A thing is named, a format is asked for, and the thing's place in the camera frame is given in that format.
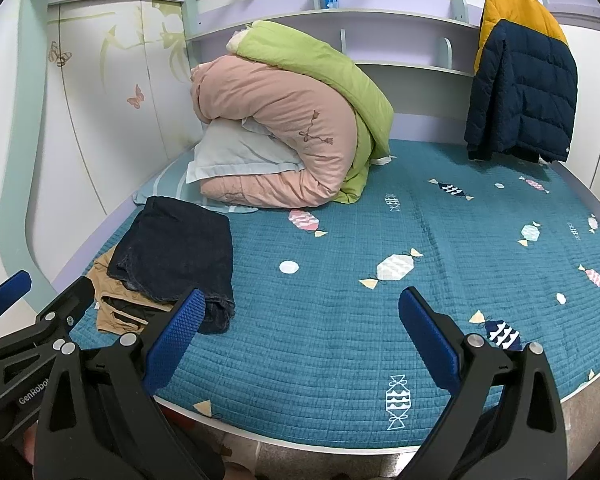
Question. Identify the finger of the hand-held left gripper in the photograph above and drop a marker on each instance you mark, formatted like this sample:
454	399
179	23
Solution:
10	287
72	300

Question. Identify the person's left hand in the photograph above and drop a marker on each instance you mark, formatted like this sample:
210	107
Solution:
30	442

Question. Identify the green quilt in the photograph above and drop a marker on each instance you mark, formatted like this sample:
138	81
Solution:
320	60

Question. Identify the white pillow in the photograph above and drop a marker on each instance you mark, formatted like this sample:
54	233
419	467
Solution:
230	152

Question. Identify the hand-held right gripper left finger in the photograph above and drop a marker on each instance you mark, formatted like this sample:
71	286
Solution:
175	340

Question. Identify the navy and yellow puffer jacket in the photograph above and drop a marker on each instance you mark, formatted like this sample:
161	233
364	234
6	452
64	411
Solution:
520	85

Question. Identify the folded khaki clothes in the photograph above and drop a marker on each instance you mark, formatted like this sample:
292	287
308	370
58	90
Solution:
112	305

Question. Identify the pink quilt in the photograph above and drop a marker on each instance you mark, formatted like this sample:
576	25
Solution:
280	120

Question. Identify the white wardrobe with butterfly decals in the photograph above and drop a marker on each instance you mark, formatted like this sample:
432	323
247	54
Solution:
105	135

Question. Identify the dark denim jacket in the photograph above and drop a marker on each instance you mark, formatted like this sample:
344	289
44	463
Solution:
175	250

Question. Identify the light blue striped pillow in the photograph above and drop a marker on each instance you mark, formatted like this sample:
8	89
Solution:
165	182

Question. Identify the white wall shelf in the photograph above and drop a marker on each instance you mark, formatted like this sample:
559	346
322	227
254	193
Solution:
380	12

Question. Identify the teal candy print bed cover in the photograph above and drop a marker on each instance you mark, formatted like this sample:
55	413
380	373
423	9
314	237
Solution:
330	310

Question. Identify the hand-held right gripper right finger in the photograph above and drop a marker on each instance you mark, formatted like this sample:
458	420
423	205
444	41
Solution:
430	340

